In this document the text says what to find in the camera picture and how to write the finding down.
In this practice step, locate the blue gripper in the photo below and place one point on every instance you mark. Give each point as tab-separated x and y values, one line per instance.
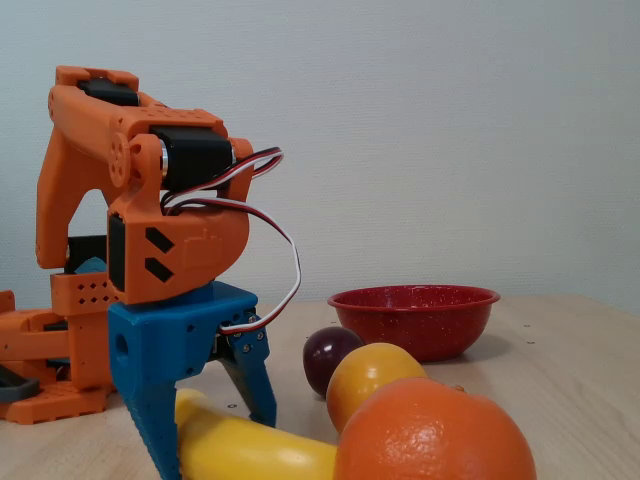
172	332

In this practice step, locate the yellow plastic banana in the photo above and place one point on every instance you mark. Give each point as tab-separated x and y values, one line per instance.
235	445

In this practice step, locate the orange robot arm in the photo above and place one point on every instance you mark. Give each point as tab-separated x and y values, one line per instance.
90	135

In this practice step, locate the orange robot base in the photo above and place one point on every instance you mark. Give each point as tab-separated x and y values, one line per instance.
85	350

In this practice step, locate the red speckled enamel bowl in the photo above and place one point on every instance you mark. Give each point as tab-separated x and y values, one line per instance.
415	325

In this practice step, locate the dark purple plum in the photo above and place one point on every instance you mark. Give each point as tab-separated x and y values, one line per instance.
325	355

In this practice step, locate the yellow-orange round fruit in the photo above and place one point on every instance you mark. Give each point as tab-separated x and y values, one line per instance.
365	380

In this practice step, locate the gray table clamp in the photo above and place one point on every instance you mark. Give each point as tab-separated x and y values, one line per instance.
17	389

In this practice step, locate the orange citrus fruit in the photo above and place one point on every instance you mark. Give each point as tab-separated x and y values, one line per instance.
430	435

